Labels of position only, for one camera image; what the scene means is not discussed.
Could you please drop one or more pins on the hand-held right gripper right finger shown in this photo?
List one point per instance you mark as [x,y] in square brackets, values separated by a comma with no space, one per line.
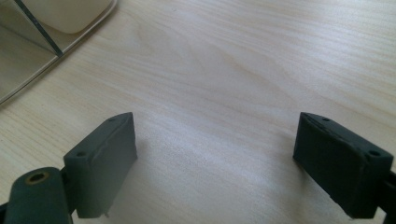
[339,168]

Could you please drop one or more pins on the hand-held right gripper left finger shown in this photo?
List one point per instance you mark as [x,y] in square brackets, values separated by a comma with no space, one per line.
[99,168]

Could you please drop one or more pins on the beige plastic tray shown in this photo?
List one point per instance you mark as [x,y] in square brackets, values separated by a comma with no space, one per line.
[25,59]

